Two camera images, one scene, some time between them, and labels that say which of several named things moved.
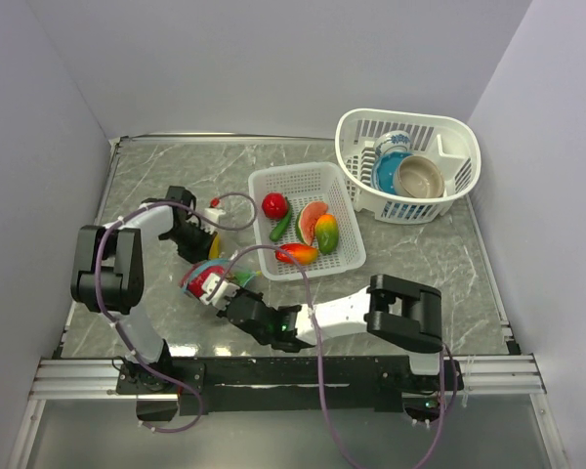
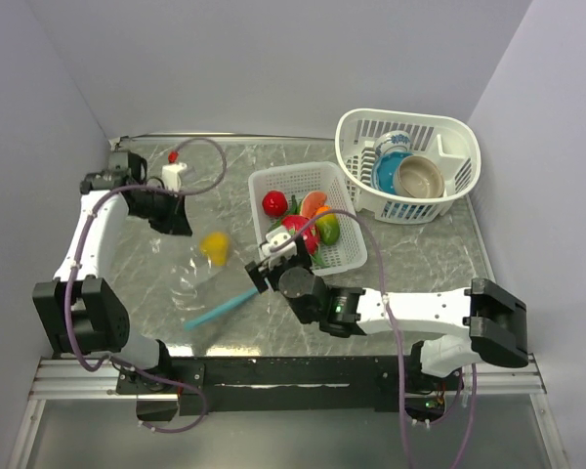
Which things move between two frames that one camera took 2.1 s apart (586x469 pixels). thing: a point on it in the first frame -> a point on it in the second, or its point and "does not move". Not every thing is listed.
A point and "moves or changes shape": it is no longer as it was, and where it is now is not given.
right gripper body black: (252, 295) -> (261, 272)
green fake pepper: (278, 230) moves or changes shape
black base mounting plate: (287, 384) does not move
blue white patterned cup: (393, 142) does not move
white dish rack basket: (407, 166) does not move
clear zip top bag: (237, 269) moves or changes shape
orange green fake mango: (326, 229) moves or changes shape
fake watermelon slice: (306, 219) -> (311, 201)
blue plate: (383, 170) does not move
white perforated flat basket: (305, 183) does not move
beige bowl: (418, 177) does not move
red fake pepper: (274, 205) does not move
